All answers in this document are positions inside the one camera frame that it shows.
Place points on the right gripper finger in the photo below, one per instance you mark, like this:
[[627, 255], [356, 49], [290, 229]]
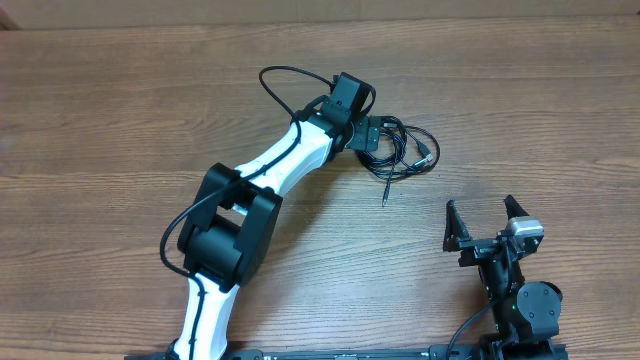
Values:
[[455, 230], [513, 208]]

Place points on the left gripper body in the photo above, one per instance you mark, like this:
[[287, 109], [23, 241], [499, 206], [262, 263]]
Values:
[[366, 137]]

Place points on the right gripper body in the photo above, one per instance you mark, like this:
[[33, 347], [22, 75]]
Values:
[[484, 250]]

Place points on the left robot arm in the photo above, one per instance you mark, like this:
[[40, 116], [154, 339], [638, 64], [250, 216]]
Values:
[[225, 234]]

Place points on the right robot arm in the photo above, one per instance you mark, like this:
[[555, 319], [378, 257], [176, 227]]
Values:
[[526, 314]]

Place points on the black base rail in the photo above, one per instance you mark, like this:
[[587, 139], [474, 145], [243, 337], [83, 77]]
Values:
[[434, 352]]

